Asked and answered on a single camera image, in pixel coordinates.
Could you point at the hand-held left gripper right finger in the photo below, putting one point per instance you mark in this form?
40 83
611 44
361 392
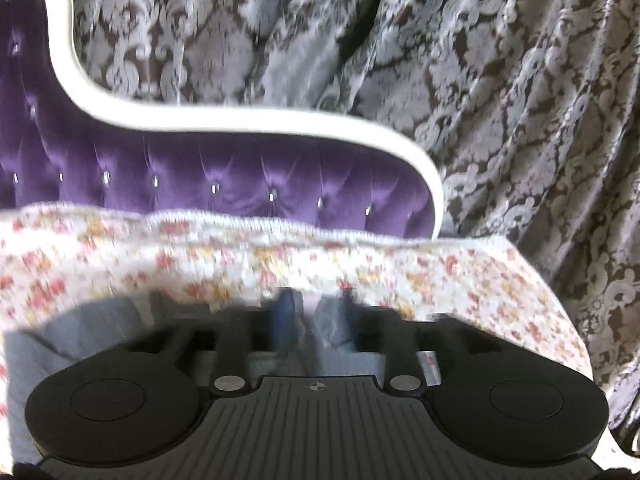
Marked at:
350 322

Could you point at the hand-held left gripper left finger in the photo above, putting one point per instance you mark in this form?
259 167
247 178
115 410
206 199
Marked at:
284 322

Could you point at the grey small garment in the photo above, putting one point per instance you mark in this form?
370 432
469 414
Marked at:
75 340

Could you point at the floral blanket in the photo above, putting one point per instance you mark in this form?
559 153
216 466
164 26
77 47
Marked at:
450 285

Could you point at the purple tufted sofa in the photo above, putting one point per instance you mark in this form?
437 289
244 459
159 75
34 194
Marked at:
200 180

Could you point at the brown damask curtain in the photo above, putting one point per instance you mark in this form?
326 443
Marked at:
500 85

